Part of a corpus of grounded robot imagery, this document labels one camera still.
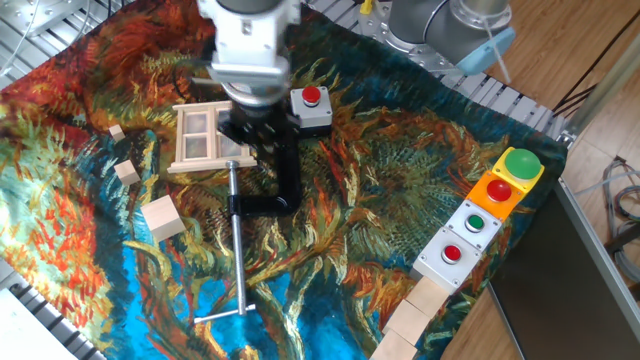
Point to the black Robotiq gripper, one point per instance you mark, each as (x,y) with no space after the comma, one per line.
(255,117)

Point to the wooden sliding window model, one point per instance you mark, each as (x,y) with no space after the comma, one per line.
(195,150)

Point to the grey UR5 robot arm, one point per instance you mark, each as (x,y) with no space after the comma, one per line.
(250,40)

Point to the black metal bar clamp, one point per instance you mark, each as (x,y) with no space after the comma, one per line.
(290,175)

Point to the small grey box red button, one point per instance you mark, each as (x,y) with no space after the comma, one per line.
(312,117)

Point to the large wooden cube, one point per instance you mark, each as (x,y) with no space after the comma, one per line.
(162,220)

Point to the colourful painted tablecloth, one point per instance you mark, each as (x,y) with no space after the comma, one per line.
(375,175)

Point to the medium wooden cube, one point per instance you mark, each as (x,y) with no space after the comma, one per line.
(126,173)

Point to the small wooden cube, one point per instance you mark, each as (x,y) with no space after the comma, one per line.
(116,133)

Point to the yellow plastic clip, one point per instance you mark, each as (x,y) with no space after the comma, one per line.
(366,7)

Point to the large grey box red button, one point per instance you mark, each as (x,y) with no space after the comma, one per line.
(445,260)

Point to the grey box green button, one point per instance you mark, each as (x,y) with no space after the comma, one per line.
(472,225)

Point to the wooden block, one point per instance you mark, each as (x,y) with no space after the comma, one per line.
(407,322)
(427,297)
(392,347)

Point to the silver metal plate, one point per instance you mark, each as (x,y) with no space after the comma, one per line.
(40,12)

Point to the orange box red button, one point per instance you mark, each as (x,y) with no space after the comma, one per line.
(492,197)

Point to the yellow box green mushroom button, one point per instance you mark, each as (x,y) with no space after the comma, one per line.
(522,165)

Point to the white board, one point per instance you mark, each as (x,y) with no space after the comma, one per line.
(25,335)

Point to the dark grey board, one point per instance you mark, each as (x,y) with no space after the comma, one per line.
(550,300)

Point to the aluminium frame post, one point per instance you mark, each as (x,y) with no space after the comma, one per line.
(600,95)

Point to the aluminium frame rail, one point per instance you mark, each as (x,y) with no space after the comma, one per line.
(600,255)

